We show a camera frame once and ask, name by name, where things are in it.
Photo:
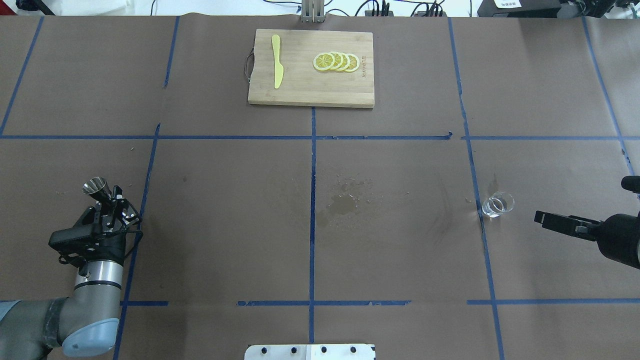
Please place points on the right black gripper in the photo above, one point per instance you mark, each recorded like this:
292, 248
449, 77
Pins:
621, 236

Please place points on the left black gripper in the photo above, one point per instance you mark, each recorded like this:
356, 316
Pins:
111, 244

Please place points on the steel measuring jigger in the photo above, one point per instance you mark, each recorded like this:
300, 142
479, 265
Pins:
98, 189

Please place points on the clear glass shaker cup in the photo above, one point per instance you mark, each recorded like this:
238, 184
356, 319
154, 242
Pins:
498, 204

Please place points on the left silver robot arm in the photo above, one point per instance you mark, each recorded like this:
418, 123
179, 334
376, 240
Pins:
86, 323

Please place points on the yellow plastic knife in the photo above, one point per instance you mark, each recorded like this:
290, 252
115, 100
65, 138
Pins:
275, 40

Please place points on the wooden cutting board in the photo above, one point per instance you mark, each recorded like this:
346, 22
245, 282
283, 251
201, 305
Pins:
302, 84

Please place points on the black computer box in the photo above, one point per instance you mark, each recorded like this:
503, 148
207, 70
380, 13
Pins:
519, 8

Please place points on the front lemon slice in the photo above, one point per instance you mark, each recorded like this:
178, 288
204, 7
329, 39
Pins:
323, 61

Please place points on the lemon slice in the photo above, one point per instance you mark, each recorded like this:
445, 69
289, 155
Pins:
346, 60
353, 63
323, 61
338, 60

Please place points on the back lemon slice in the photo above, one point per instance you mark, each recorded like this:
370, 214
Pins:
353, 63

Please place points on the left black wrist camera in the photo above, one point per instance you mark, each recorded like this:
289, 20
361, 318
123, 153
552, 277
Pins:
75, 245

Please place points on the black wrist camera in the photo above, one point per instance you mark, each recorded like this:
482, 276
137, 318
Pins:
631, 183
75, 245

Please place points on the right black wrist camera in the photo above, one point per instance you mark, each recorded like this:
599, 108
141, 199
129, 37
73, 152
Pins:
631, 183

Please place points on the white camera mast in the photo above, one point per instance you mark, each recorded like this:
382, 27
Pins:
331, 351

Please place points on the aluminium frame post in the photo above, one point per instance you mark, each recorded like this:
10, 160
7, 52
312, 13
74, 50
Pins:
313, 11

